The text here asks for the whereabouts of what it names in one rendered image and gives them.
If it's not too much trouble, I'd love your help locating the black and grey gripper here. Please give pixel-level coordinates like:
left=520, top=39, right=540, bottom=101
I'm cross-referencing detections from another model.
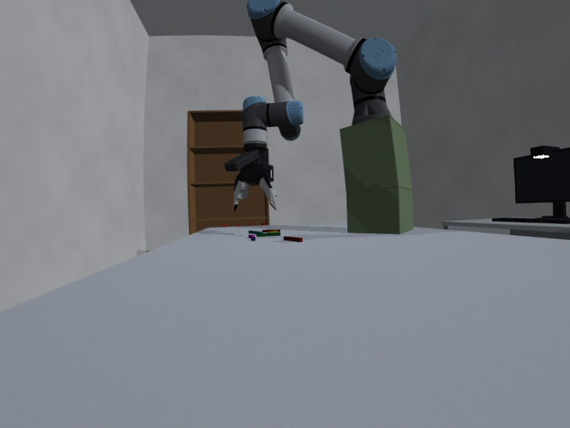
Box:
left=233, top=142, right=278, bottom=212

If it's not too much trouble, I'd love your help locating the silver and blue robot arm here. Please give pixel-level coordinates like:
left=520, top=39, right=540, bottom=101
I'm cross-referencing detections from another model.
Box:
left=242, top=0, right=397, bottom=145

